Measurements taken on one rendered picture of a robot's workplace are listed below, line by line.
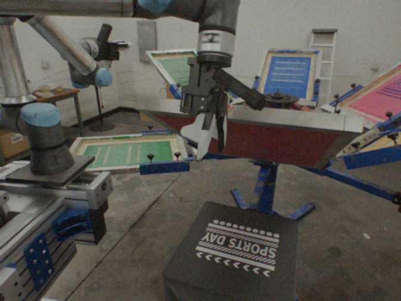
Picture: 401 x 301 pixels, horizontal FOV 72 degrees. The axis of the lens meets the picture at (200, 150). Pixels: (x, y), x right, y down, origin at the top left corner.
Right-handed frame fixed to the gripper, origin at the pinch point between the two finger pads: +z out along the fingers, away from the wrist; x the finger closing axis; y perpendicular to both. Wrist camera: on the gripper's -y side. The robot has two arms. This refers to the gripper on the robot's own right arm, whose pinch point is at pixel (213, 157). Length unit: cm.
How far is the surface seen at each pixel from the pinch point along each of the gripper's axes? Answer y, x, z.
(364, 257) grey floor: -84, -198, 95
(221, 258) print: 4, -41, 44
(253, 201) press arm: 0, -86, 34
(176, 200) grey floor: 98, -218, 89
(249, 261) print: -6, -43, 43
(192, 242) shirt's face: 18, -45, 43
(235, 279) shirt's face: -3, -34, 46
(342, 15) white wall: -60, -441, -183
